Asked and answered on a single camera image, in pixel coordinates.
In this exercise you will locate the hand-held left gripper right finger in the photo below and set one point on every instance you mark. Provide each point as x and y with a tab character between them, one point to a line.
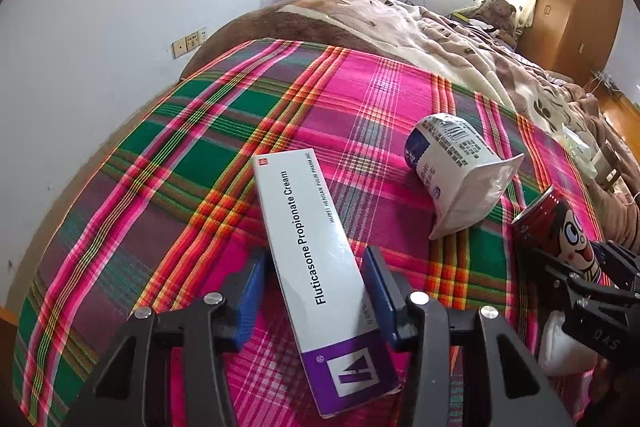
382	297

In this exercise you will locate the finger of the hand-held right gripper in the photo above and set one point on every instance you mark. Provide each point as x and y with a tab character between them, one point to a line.
550	269
622	264

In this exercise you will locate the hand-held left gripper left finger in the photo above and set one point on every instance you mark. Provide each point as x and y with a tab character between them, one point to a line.
252	302

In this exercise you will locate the red cartoon drink can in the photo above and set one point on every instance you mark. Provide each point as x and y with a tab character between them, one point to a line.
565	232

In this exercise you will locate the white and purple medicine box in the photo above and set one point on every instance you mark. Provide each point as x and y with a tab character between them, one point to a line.
310	257

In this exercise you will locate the clear plastic bag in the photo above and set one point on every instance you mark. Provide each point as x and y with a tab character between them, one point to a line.
580	149

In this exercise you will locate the white printed plastic pouch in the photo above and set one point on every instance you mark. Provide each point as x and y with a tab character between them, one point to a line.
460	177

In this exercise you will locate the plaid bedsheet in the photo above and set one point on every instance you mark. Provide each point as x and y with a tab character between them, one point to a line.
200	157

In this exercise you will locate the brown teddy bear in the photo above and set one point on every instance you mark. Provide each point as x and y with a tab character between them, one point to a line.
500	14

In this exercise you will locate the wooden wardrobe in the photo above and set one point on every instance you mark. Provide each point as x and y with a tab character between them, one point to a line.
570	7

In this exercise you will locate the brown patterned blanket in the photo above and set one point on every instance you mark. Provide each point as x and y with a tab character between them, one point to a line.
350	12

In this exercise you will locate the beige wall socket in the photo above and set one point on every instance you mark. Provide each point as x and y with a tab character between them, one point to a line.
196	37
180	48

